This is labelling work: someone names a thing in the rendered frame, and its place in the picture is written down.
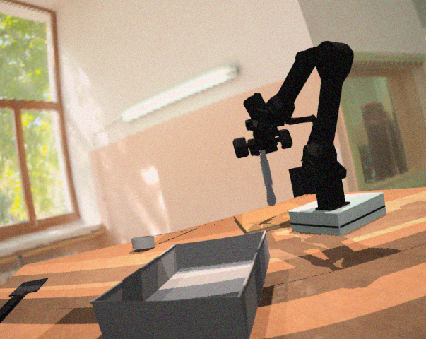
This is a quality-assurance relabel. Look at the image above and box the light wooden board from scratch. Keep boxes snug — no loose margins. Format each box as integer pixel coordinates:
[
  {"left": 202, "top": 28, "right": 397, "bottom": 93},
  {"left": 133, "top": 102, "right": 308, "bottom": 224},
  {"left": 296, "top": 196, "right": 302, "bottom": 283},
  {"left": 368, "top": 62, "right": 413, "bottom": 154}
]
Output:
[{"left": 234, "top": 202, "right": 300, "bottom": 234}]

